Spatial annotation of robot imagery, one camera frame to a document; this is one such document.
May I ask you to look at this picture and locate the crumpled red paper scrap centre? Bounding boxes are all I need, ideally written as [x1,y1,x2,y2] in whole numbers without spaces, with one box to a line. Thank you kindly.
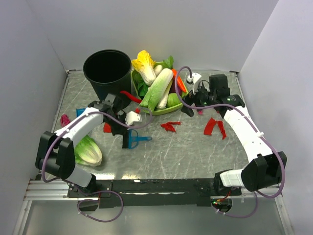
[160,121,181,132]

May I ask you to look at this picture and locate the purple cable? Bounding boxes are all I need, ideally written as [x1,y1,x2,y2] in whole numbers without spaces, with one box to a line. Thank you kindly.
[175,66,286,218]
[41,95,154,223]

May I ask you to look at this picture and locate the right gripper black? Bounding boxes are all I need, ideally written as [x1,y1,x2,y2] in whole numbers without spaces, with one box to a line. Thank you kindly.
[180,82,217,117]

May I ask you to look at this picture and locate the green plastic basket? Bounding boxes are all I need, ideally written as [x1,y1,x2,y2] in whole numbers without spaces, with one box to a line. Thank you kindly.
[130,61,189,116]

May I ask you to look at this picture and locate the narrow red paper strip right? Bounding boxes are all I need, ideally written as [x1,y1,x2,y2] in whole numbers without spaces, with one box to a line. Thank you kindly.
[217,120,227,140]

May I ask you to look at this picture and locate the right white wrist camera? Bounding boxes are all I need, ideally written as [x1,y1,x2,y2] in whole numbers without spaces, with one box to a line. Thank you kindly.
[186,72,201,94]

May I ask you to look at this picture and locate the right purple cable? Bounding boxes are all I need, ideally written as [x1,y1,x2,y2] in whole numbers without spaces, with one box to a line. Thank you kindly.
[175,66,286,218]

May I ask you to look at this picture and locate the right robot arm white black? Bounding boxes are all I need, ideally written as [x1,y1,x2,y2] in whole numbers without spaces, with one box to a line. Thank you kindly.
[181,73,287,195]

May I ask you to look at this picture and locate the wide red paper strip right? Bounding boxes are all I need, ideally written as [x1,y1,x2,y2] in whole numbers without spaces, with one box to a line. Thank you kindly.
[203,118,217,136]

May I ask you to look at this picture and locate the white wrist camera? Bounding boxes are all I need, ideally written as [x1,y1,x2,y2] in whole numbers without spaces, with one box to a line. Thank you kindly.
[125,111,142,126]
[186,72,201,94]

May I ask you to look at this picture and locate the orange carrot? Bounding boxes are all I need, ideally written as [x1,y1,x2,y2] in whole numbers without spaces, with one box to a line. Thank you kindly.
[172,69,186,93]

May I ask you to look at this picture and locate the long green romaine lettuce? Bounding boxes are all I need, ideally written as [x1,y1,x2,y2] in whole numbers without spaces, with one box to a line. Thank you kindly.
[139,68,174,111]

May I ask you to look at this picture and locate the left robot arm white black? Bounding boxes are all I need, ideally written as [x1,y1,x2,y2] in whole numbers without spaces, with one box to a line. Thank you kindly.
[35,94,127,197]

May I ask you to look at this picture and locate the aluminium frame rail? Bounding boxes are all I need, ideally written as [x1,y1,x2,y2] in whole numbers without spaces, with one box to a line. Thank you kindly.
[23,180,280,201]

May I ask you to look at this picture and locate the purple cabbage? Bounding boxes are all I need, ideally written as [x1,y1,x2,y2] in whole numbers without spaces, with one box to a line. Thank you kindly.
[171,83,183,95]

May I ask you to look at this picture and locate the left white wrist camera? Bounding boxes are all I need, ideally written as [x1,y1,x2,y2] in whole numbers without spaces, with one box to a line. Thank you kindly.
[125,111,142,126]

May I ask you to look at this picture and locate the green cabbage on table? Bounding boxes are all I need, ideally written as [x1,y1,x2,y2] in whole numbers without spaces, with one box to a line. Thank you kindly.
[74,135,103,166]

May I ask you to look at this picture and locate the round green cabbage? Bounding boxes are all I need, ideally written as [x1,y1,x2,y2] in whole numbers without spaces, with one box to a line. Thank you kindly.
[166,93,181,108]

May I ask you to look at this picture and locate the black plastic bucket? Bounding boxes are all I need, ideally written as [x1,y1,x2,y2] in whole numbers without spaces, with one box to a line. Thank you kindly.
[83,49,132,109]

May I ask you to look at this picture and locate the pink paper scrap far left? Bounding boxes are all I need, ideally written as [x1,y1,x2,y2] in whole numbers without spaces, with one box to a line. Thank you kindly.
[60,114,70,127]

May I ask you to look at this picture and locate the yellow napa cabbage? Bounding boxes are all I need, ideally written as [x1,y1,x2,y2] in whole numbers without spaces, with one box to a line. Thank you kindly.
[131,50,156,86]

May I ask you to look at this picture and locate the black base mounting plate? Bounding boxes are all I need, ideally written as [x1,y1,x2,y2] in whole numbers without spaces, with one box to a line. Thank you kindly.
[67,178,242,209]

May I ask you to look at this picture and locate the white leek stalk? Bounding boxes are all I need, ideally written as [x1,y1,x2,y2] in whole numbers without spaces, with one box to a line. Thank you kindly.
[156,81,173,110]

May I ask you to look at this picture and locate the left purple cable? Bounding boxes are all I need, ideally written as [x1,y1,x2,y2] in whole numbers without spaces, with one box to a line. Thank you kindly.
[41,95,154,223]

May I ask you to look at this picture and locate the flat red paper scrap left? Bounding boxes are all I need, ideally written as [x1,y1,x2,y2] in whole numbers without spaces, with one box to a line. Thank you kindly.
[103,123,112,133]

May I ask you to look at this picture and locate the white radish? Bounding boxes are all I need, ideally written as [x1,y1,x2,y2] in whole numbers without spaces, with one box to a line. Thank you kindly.
[154,65,163,77]

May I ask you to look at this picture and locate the blue dustpan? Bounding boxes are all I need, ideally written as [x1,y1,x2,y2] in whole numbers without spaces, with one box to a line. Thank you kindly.
[76,108,88,117]

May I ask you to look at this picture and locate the red chili pepper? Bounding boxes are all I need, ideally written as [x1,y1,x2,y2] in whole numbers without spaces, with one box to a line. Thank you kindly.
[120,91,141,104]

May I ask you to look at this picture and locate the blue hand brush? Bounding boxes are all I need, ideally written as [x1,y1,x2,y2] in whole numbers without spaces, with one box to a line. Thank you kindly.
[126,129,153,149]

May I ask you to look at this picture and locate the green spinach leaves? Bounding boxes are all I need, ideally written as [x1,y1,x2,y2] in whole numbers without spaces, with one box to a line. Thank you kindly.
[131,55,174,99]

